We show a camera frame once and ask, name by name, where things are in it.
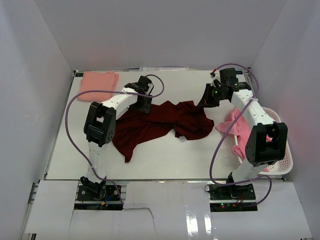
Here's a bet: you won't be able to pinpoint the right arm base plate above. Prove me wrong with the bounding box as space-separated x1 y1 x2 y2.
204 184 256 202

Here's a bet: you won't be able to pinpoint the folded salmon t shirt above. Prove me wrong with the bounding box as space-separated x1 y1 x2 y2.
77 71 119 103

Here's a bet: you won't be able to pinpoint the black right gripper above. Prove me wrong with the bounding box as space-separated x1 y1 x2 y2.
197 83 228 108

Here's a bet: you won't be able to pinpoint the dark red t shirt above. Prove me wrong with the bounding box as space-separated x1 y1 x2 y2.
112 101 215 163

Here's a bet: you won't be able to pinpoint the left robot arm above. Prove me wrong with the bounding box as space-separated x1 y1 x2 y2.
84 75 154 200

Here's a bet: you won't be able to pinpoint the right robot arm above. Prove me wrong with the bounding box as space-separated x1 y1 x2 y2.
198 63 288 200

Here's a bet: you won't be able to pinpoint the papers behind table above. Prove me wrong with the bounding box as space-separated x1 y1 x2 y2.
139 67 189 72

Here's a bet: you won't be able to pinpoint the pink t shirt in basket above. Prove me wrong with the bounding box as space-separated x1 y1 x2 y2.
215 107 251 162

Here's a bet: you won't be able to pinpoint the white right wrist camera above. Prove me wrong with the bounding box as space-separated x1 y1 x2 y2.
210 68 222 87

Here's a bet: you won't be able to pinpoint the white perforated plastic basket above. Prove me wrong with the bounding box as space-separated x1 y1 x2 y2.
245 107 293 176

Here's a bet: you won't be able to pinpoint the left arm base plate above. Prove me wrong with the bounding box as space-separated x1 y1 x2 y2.
76 183 121 202

